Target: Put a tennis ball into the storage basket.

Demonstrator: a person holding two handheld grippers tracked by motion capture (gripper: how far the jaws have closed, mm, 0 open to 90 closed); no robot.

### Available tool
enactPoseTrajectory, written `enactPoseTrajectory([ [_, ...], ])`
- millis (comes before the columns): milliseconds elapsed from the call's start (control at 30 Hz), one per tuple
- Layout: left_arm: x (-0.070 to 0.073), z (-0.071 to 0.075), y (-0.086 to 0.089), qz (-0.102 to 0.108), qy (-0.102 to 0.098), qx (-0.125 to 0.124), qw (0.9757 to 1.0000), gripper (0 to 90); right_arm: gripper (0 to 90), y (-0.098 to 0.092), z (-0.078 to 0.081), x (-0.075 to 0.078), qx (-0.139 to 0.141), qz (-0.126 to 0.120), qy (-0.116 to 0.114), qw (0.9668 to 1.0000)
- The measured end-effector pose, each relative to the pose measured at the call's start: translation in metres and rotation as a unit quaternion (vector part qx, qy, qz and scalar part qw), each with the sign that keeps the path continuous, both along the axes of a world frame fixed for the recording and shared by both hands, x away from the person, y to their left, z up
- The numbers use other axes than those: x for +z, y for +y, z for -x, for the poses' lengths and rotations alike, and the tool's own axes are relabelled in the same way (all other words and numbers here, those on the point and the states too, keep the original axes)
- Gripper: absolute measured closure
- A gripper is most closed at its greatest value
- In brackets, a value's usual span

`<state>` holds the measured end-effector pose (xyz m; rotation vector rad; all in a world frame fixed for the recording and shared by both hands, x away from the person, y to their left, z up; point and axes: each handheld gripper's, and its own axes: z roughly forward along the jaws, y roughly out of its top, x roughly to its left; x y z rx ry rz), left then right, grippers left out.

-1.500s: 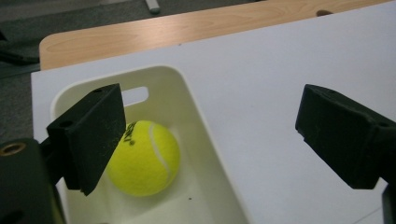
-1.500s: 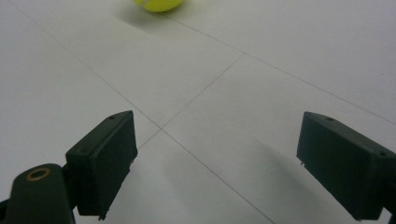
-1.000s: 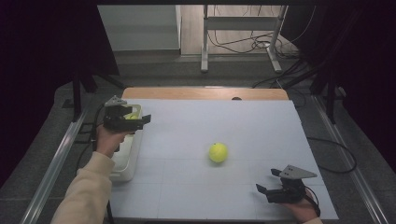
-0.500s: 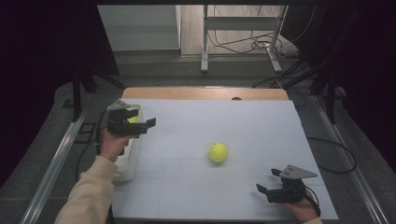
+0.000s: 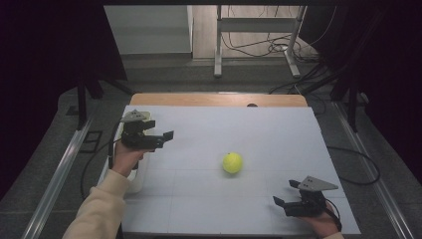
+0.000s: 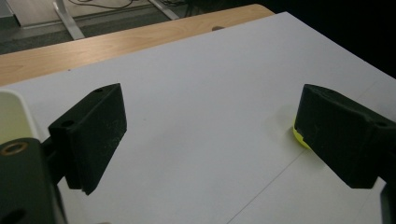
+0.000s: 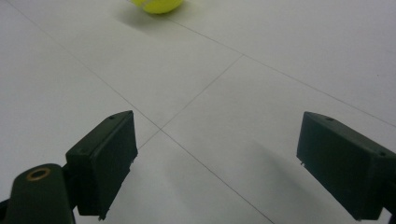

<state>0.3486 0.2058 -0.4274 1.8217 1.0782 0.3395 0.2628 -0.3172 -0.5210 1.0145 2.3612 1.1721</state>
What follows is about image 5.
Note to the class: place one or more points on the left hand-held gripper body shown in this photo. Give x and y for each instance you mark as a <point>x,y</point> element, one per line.
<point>136,139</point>

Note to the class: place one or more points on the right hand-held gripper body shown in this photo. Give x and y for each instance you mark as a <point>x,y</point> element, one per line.
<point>308,205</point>

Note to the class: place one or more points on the yellow tennis ball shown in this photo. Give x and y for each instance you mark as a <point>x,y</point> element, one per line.
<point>232,162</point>

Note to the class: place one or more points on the person's right hand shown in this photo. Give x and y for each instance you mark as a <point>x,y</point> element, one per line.
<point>323,224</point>

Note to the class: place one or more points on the person's left hand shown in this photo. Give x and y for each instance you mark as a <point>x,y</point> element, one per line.
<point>125,161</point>

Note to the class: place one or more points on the wooden table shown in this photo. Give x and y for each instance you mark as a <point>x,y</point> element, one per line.
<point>215,99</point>

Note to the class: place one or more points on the black tripod stand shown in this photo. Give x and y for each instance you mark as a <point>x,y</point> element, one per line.
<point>81,106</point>
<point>352,109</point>

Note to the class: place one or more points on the white cabinet panel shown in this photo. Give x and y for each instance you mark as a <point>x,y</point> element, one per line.
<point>149,30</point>

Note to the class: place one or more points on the black curtain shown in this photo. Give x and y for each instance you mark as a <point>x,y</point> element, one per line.
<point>384,66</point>
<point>40,66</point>

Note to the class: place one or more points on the aluminium floor rail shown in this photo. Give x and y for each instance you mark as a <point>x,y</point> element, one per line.
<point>375,172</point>
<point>56,179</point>

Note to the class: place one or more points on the white metal desk frame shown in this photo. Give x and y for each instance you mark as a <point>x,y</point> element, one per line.
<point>255,25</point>

